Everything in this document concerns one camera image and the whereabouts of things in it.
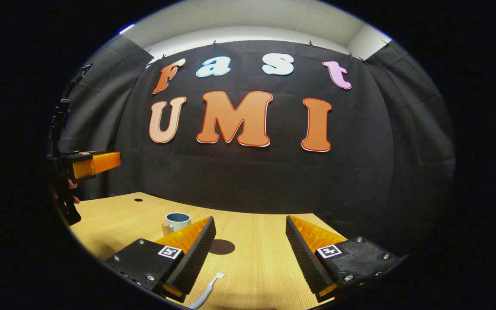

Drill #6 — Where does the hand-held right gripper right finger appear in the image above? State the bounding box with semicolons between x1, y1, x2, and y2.
285;215;410;303

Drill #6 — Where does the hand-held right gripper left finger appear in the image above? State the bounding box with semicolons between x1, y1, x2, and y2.
106;216;217;303

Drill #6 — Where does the dark brown round coaster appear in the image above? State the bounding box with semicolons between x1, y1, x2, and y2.
208;239;236;255

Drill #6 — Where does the light blue cup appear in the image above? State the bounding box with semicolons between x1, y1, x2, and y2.
162;212;192;236

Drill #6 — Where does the white toothbrush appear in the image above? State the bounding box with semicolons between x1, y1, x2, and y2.
186;272;225;310

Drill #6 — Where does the wooden desktop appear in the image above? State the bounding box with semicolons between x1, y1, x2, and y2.
68;192;347;310

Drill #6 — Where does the black backdrop cloth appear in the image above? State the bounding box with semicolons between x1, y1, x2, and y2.
56;34;455;259

